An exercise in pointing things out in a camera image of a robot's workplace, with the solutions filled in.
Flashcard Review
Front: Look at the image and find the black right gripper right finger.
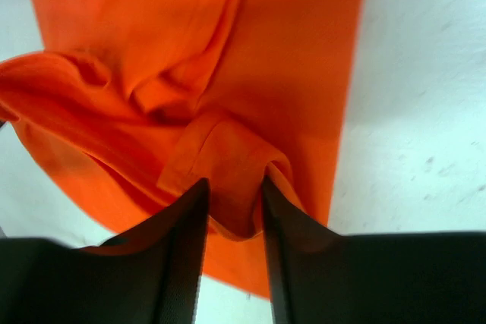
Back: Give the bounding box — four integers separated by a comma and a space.
262, 178, 485, 323

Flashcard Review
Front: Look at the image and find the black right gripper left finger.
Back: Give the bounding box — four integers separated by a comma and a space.
1, 179, 210, 323

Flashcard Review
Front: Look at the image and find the orange t shirt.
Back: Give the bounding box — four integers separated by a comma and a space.
1, 0, 361, 297

